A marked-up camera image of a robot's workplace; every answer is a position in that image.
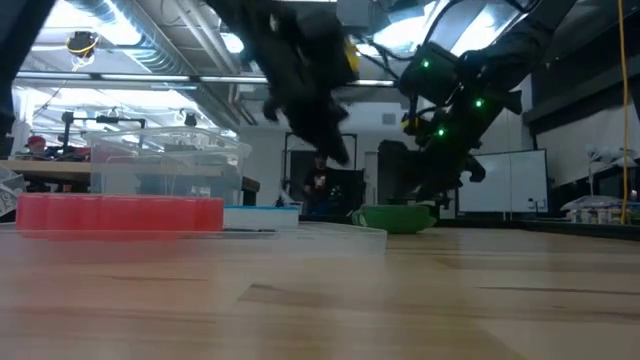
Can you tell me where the black camera stand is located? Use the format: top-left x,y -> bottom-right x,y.
60,112 -> 147,151

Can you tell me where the blue white pill organizer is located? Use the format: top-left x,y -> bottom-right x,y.
223,205 -> 301,232

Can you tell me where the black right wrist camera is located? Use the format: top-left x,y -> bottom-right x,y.
398,42 -> 469,107

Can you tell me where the clear plastic container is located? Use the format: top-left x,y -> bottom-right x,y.
82,126 -> 253,207

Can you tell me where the plastic bag of bottles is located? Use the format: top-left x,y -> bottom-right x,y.
559,194 -> 640,226

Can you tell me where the thick yellow hanging cable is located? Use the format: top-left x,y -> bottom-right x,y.
616,0 -> 631,226

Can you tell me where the black yellow ceiling reel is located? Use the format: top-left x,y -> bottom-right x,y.
65,30 -> 100,69

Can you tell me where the yellow cable tag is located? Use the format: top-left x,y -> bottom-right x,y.
344,39 -> 362,74

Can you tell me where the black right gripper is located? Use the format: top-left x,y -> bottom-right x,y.
404,54 -> 524,207

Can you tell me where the long ceiling light bar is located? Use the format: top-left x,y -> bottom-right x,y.
14,72 -> 396,89

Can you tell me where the black rig frame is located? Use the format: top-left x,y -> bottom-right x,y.
283,131 -> 359,217

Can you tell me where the person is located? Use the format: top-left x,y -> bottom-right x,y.
19,134 -> 51,161
303,152 -> 337,216

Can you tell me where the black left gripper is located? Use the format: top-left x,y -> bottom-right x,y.
207,0 -> 360,167

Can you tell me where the white whiteboard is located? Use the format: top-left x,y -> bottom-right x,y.
457,149 -> 549,215

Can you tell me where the green elastic bandage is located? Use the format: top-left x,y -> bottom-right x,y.
351,203 -> 437,235

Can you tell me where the black metal table frame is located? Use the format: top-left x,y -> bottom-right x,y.
299,213 -> 640,242

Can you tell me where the black cabinet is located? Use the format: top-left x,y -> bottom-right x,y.
377,139 -> 431,206

